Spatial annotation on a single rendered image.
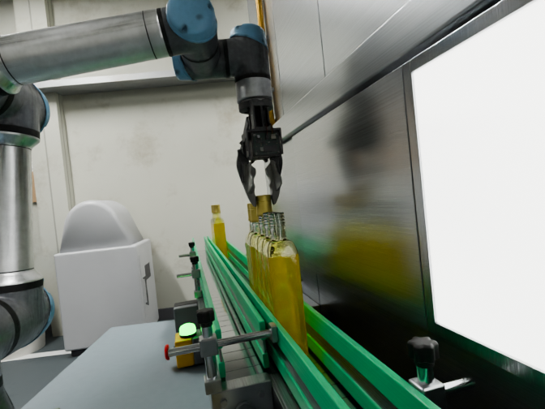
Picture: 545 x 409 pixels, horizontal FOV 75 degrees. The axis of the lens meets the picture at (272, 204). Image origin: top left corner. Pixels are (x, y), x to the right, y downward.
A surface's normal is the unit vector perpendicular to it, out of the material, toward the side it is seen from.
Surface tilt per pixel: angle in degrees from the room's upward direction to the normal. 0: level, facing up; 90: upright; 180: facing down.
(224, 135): 90
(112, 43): 114
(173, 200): 90
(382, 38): 90
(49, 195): 90
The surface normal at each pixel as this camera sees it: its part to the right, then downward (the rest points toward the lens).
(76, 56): 0.24, 0.66
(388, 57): -0.97, 0.11
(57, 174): 0.05, 0.01
